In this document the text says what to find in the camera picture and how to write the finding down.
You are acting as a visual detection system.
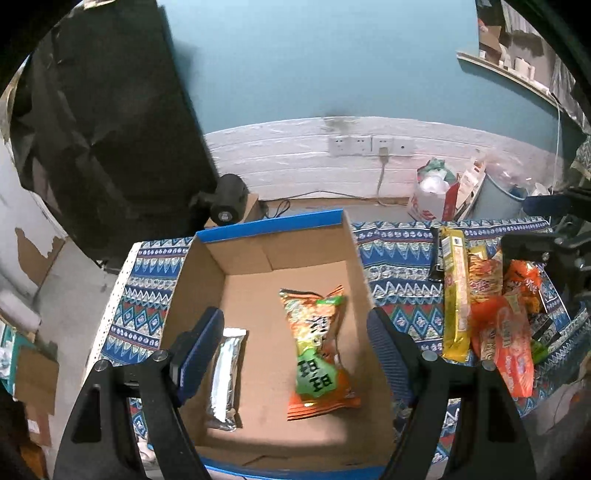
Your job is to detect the black round device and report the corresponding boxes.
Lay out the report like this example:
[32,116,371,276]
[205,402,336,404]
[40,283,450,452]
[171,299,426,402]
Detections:
[189,174,249,228]

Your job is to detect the wall shelf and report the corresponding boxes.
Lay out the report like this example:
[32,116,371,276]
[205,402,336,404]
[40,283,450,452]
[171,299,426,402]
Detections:
[457,50,568,112]

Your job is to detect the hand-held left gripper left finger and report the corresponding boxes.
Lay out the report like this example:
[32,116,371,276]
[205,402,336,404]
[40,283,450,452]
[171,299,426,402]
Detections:
[52,306,226,480]

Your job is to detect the blue-rimmed cardboard box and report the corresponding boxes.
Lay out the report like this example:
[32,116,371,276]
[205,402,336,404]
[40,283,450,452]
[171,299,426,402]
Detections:
[159,209,407,480]

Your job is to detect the white plastic bag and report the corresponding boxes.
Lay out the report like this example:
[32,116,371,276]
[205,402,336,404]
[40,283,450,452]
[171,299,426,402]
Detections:
[407,158,460,222]

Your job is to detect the blue patterned tablecloth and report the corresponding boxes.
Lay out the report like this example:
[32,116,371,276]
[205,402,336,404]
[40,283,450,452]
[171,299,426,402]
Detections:
[99,217,578,467]

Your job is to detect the dark cloth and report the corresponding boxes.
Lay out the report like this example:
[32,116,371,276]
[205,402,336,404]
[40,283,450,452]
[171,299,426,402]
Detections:
[9,0,220,273]

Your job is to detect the flat cardboard boxes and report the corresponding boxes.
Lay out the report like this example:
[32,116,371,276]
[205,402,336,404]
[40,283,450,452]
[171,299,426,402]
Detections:
[14,346,60,446]

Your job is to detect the long yellow snack packet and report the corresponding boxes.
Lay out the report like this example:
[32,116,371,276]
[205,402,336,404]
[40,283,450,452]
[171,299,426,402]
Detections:
[438,226,472,362]

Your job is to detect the red and white carton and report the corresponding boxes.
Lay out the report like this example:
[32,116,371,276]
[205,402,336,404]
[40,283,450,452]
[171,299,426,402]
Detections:
[442,159,488,221]

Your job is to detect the orange-red snack packet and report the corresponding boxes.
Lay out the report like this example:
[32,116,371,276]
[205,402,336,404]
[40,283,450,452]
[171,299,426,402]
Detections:
[470,294,535,398]

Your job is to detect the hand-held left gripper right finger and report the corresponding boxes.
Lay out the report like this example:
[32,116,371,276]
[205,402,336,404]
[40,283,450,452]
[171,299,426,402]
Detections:
[367,307,539,480]

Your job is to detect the silver foil snack bar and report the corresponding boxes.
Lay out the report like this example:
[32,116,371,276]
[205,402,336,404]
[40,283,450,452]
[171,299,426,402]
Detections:
[205,327,249,432]

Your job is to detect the orange and green snack bag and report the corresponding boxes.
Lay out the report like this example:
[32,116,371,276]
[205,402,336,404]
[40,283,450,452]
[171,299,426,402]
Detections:
[278,285,362,422]

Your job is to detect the white plug cable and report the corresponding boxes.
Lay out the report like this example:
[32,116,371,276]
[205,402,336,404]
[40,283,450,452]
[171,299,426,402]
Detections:
[375,147,394,206]

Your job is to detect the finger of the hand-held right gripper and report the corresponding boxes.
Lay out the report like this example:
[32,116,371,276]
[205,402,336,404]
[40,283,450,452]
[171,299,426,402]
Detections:
[524,187,591,217]
[501,231,560,273]

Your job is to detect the small black packet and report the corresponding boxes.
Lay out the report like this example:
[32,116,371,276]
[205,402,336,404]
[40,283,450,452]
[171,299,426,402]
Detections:
[428,227,445,281]

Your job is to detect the white roll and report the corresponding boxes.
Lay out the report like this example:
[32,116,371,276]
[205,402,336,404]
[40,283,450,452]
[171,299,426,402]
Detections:
[0,288,41,333]

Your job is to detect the black cable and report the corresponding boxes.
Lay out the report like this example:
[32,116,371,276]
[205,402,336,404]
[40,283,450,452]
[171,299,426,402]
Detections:
[259,190,370,220]

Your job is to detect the yellow and red snack bag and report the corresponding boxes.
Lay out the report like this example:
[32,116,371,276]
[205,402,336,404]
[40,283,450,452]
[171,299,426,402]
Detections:
[468,247,504,304]

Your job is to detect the grey bucket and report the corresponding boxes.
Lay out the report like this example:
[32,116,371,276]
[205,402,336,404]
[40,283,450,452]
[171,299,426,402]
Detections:
[464,173,527,220]

